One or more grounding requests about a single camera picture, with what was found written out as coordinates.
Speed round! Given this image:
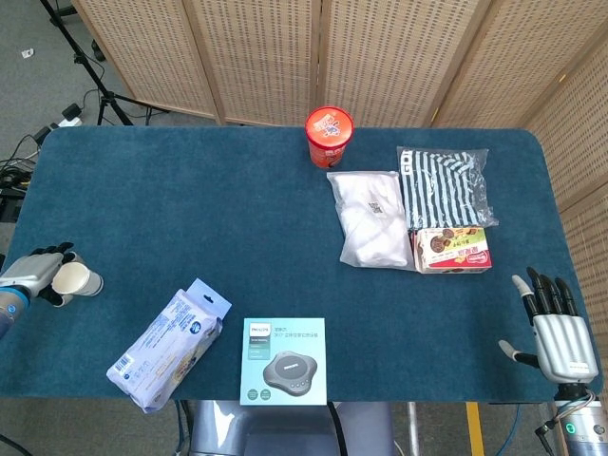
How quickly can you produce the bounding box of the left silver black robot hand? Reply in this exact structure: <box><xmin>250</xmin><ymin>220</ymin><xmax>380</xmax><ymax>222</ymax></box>
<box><xmin>0</xmin><ymin>242</ymin><xmax>85</xmax><ymax>309</ymax></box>

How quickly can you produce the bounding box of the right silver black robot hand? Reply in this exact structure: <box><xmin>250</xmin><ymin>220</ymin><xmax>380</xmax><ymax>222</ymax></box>
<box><xmin>498</xmin><ymin>267</ymin><xmax>599</xmax><ymax>384</ymax></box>

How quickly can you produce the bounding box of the small white paper cup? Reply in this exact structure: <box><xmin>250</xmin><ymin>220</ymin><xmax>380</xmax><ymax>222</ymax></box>
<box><xmin>50</xmin><ymin>259</ymin><xmax>105</xmax><ymax>299</ymax></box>

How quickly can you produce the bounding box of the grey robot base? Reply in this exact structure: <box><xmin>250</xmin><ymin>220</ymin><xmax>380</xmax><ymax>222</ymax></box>
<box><xmin>189</xmin><ymin>400</ymin><xmax>395</xmax><ymax>456</ymax></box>

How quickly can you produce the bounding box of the striped garment in plastic bag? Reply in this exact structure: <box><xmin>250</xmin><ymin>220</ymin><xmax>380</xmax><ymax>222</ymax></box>
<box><xmin>396</xmin><ymin>146</ymin><xmax>501</xmax><ymax>231</ymax></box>

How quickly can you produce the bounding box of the white cloth package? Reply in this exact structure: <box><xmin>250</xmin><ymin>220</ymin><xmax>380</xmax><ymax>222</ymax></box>
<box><xmin>326</xmin><ymin>170</ymin><xmax>417</xmax><ymax>272</ymax></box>

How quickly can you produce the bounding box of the yellow strip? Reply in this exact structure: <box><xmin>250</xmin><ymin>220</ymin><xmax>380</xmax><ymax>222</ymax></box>
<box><xmin>465</xmin><ymin>402</ymin><xmax>485</xmax><ymax>456</ymax></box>

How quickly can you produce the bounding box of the red cookie box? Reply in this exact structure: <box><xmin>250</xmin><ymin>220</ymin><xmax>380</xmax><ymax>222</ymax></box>
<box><xmin>410</xmin><ymin>226</ymin><xmax>493</xmax><ymax>276</ymax></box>

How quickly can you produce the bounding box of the lavender wet wipes pack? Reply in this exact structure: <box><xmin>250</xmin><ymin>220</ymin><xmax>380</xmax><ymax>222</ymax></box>
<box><xmin>105</xmin><ymin>277</ymin><xmax>233</xmax><ymax>415</ymax></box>

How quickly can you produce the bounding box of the white power strip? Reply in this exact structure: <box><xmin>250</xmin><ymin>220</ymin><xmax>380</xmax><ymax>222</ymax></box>
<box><xmin>49</xmin><ymin>103</ymin><xmax>85</xmax><ymax>129</ymax></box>

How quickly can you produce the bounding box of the blue table mat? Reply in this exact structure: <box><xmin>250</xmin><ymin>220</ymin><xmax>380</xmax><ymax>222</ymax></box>
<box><xmin>0</xmin><ymin>125</ymin><xmax>605</xmax><ymax>406</ymax></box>

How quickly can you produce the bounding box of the metal table leg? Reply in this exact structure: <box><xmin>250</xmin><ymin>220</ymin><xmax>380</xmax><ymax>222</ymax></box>
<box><xmin>407</xmin><ymin>402</ymin><xmax>422</xmax><ymax>456</ymax></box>

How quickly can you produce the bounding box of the black tripod stand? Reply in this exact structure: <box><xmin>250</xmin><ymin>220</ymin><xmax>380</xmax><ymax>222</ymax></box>
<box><xmin>40</xmin><ymin>0</ymin><xmax>170</xmax><ymax>127</ymax></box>

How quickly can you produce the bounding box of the teal speaker product box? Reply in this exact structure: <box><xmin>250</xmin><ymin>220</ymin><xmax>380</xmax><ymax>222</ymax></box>
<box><xmin>238</xmin><ymin>317</ymin><xmax>329</xmax><ymax>407</ymax></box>

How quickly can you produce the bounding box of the red round snack tub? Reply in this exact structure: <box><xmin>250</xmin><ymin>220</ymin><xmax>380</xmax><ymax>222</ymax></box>
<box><xmin>304</xmin><ymin>106</ymin><xmax>356</xmax><ymax>170</ymax></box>

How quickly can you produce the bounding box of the wooden woven folding screen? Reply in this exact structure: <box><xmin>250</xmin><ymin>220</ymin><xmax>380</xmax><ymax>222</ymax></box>
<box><xmin>70</xmin><ymin>0</ymin><xmax>608</xmax><ymax>456</ymax></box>

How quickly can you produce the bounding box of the black floor cables bundle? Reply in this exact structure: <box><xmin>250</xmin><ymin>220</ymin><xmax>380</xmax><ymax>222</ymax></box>
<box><xmin>0</xmin><ymin>123</ymin><xmax>51</xmax><ymax>224</ymax></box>

